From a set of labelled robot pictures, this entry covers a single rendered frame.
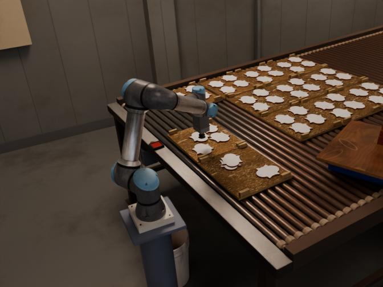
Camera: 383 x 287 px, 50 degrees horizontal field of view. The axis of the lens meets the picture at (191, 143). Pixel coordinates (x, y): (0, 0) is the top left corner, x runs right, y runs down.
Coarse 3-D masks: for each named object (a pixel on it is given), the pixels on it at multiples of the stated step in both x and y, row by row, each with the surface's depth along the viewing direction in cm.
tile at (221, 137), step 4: (212, 136) 260; (216, 136) 260; (220, 136) 260; (224, 136) 259; (228, 136) 260; (212, 140) 258; (216, 140) 256; (220, 140) 255; (224, 140) 255; (228, 140) 255
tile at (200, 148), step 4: (200, 144) 253; (204, 144) 252; (208, 144) 252; (196, 148) 249; (200, 148) 248; (204, 148) 248; (208, 148) 248; (212, 148) 247; (196, 152) 246; (200, 152) 244; (204, 152) 244; (208, 152) 244
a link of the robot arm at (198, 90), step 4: (192, 88) 228; (196, 88) 227; (200, 88) 226; (204, 88) 228; (192, 92) 228; (196, 92) 226; (200, 92) 226; (204, 92) 228; (200, 96) 227; (204, 96) 229; (204, 100) 230
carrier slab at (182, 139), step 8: (192, 128) 274; (168, 136) 268; (176, 136) 266; (184, 136) 265; (232, 136) 260; (176, 144) 259; (184, 144) 256; (192, 144) 255; (216, 144) 253; (224, 144) 252; (232, 144) 252; (192, 152) 247; (216, 152) 245; (224, 152) 244
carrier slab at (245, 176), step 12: (216, 156) 241; (240, 156) 239; (252, 156) 238; (204, 168) 231; (216, 168) 230; (240, 168) 228; (252, 168) 227; (216, 180) 221; (228, 180) 219; (240, 180) 218; (252, 180) 217; (264, 180) 216; (276, 180) 215; (252, 192) 208
